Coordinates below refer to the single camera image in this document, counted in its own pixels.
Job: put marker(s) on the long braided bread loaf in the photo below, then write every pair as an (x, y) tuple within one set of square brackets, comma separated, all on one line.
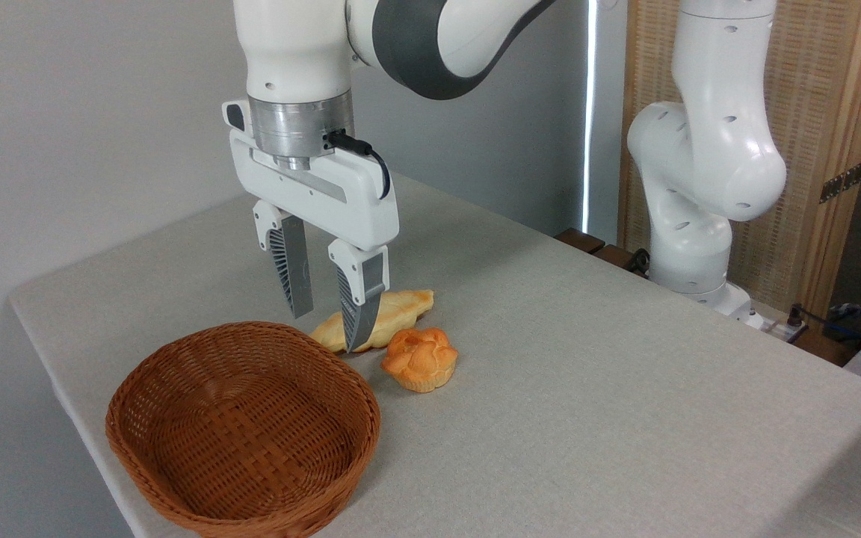
[(400, 310)]

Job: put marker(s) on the metal screen hinge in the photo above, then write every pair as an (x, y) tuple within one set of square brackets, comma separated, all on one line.
[(841, 182)]

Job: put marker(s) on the black power plug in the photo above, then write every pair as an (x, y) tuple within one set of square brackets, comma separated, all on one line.
[(795, 315)]

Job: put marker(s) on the dark wooden block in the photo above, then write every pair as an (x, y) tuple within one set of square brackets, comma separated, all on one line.
[(580, 240), (613, 256)]

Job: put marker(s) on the wooden rattan folding screen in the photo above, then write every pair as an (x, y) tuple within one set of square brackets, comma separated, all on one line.
[(819, 90)]

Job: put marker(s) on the white power strip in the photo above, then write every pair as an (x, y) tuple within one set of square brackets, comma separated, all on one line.
[(774, 329)]

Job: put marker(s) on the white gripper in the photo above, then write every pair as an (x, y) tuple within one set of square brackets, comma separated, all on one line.
[(356, 213)]

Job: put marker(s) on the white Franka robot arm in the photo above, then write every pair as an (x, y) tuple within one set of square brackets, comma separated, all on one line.
[(296, 52)]

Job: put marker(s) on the orange flower-shaped bun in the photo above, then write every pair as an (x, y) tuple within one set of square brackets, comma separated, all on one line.
[(419, 361)]

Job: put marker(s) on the brown wicker basket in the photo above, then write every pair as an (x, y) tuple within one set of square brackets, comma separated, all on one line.
[(251, 418)]

